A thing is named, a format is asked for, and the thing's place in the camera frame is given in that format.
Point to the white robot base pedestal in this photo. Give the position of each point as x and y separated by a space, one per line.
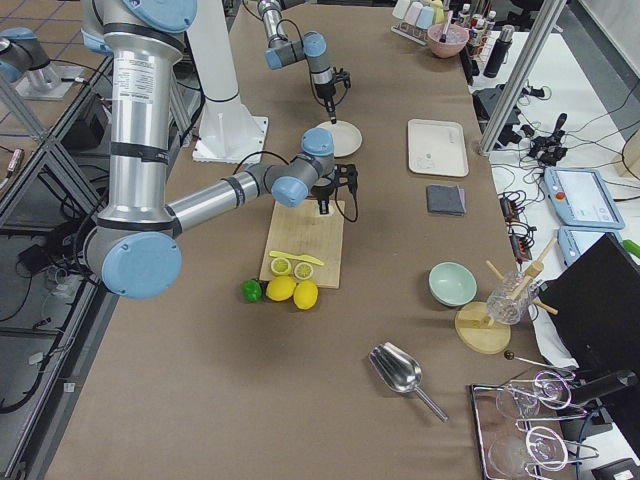
227 130

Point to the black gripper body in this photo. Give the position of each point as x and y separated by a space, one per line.
324 190
325 93

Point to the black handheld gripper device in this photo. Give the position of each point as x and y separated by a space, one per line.
549 150

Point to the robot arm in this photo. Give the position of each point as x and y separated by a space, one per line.
282 51
133 247

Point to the lemon half left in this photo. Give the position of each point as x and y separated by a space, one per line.
281 266

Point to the green lime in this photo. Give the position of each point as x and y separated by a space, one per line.
252 290

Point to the lemon half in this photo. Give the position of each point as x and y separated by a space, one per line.
281 266
303 271

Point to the aluminium frame post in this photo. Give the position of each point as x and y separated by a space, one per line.
541 29

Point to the pink plastic cup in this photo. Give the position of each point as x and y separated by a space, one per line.
413 13

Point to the whole yellow lemon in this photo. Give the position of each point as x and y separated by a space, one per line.
280 288
305 295

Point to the blue teach pendant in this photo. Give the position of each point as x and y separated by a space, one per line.
575 241
581 198

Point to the cream round plate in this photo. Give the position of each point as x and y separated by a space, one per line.
347 137

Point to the cream rectangular tray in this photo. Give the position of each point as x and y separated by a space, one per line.
437 148

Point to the wooden cutting board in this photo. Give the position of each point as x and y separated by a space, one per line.
300 230

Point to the pink bowl with ice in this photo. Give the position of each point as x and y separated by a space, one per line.
456 38

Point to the yellow plastic cup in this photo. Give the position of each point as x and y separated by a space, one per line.
439 11

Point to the lemon half right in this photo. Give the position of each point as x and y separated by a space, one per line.
303 271

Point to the white mint plastic cup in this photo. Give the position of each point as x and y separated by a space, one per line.
400 9

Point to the metal muddler tool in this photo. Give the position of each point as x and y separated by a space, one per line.
445 26

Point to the lower wine glass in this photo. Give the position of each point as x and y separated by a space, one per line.
539 452

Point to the metal scoop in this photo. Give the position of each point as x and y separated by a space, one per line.
402 374

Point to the mint green bowl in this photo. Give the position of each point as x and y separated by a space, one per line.
452 284

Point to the clear textured glass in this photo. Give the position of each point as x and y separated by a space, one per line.
507 307

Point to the metal glass rack tray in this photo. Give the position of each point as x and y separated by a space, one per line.
491 425

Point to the yellow plastic knife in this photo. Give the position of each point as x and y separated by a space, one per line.
302 257

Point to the wooden glass stand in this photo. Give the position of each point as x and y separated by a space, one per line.
478 331

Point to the grey folded cloth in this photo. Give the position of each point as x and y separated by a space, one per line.
446 199

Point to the blue plastic cup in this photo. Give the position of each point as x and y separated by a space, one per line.
425 18

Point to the black monitor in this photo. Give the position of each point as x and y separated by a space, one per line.
597 298

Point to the wine glass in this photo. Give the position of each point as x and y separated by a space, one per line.
539 452
522 399

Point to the black thermos bottle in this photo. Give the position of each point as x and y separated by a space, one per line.
499 51

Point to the upper wine glass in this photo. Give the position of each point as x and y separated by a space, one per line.
522 399

